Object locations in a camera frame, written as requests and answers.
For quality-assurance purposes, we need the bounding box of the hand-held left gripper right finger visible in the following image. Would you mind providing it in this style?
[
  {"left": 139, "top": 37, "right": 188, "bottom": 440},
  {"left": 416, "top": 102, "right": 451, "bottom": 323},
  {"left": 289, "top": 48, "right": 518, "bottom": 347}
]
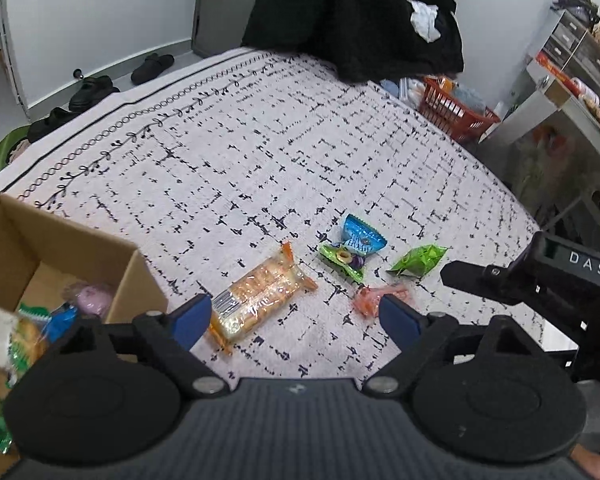
[{"left": 360, "top": 293, "right": 547, "bottom": 401}]

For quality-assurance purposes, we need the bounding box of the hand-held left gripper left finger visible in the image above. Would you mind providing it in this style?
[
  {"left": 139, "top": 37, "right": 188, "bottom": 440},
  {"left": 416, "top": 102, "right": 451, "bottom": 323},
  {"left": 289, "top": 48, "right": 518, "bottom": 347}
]
[{"left": 49, "top": 294, "right": 232, "bottom": 402}]

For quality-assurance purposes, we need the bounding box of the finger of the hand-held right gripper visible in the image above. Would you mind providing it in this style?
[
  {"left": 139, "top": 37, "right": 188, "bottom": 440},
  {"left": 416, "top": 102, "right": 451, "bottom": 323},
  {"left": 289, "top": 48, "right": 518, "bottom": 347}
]
[{"left": 439, "top": 259, "right": 533, "bottom": 307}]

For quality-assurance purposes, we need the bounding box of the orange translucent snack packet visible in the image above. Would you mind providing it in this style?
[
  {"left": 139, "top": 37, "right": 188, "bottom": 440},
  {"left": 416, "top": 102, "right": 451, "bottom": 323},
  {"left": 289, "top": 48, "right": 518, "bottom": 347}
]
[{"left": 352, "top": 282, "right": 412, "bottom": 318}]

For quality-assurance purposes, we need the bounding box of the orange-edged cracker packet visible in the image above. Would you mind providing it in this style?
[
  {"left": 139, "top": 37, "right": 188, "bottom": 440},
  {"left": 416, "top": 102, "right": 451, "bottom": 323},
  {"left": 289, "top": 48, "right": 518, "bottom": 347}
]
[{"left": 209, "top": 241, "right": 319, "bottom": 356}]

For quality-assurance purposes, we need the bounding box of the blue and green snack packet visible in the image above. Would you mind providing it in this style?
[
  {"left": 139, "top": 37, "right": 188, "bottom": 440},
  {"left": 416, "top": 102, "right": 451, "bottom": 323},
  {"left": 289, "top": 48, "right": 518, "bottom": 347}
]
[{"left": 319, "top": 213, "right": 388, "bottom": 283}]

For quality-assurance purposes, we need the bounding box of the large purple snack packet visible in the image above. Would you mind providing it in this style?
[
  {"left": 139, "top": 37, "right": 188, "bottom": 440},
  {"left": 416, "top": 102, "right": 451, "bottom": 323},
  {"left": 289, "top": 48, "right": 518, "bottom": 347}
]
[{"left": 61, "top": 282, "right": 117, "bottom": 319}]

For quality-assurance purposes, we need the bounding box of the blue wafer packet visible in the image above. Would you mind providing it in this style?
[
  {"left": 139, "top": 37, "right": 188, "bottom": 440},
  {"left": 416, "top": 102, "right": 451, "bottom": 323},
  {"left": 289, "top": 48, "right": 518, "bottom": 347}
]
[{"left": 44, "top": 304, "right": 82, "bottom": 345}]

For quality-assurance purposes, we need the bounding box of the green-edged cracker packet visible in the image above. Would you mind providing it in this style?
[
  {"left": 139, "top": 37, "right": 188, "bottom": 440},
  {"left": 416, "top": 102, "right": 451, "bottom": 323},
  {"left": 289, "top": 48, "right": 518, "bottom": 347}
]
[{"left": 6, "top": 304, "right": 52, "bottom": 387}]

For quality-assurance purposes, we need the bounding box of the brown cardboard box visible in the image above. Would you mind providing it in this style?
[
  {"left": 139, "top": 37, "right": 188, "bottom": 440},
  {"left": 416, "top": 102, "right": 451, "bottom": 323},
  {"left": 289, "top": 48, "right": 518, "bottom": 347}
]
[{"left": 0, "top": 194, "right": 170, "bottom": 480}]

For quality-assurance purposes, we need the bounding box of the person's right forearm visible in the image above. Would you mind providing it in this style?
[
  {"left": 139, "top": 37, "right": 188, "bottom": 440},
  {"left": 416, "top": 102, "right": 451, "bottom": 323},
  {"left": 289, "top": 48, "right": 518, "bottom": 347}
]
[{"left": 569, "top": 427, "right": 600, "bottom": 480}]

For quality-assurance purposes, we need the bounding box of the patterned bed blanket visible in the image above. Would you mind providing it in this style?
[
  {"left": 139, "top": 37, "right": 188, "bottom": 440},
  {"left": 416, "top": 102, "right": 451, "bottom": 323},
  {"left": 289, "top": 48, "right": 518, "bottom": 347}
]
[{"left": 0, "top": 46, "right": 547, "bottom": 392}]

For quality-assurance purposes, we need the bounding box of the red plastic basket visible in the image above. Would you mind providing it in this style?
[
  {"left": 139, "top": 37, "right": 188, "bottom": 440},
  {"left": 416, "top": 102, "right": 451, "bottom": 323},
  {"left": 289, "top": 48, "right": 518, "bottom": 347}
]
[{"left": 419, "top": 75, "right": 502, "bottom": 144}]

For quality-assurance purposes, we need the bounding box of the grey-blue cloth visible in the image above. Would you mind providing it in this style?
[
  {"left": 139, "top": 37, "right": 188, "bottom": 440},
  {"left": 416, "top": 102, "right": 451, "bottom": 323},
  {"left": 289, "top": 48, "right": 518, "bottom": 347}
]
[{"left": 451, "top": 86, "right": 488, "bottom": 113}]

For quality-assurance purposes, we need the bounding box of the clear plastic bag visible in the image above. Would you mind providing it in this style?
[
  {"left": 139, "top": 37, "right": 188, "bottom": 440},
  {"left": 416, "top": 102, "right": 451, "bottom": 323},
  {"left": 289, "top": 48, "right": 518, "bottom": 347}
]
[{"left": 379, "top": 77, "right": 427, "bottom": 109}]

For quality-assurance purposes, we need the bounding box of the white drawer cabinet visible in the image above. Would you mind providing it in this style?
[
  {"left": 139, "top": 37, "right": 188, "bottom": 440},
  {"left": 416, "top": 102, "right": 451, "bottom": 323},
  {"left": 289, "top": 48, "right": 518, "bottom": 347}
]
[{"left": 534, "top": 6, "right": 600, "bottom": 111}]

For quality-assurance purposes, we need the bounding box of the black chunky shoe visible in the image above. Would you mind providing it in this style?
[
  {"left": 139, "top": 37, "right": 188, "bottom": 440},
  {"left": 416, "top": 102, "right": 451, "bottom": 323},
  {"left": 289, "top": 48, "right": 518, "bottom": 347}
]
[
  {"left": 26, "top": 106, "right": 82, "bottom": 144},
  {"left": 68, "top": 75, "right": 122, "bottom": 113}
]

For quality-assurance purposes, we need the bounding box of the black slipper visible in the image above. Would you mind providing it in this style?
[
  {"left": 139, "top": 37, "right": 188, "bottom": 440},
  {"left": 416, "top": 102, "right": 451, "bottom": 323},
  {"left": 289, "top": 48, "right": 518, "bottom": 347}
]
[{"left": 130, "top": 53, "right": 176, "bottom": 86}]

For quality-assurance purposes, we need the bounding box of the crumpled white cloth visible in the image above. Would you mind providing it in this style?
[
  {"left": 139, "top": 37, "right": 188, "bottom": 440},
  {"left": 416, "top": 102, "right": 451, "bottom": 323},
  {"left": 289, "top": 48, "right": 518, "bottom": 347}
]
[{"left": 405, "top": 0, "right": 442, "bottom": 43}]

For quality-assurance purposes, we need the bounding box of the black clothing pile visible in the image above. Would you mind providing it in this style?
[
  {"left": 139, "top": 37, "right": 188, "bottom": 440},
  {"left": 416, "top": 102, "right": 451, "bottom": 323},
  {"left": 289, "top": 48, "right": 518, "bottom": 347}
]
[{"left": 241, "top": 0, "right": 466, "bottom": 86}]

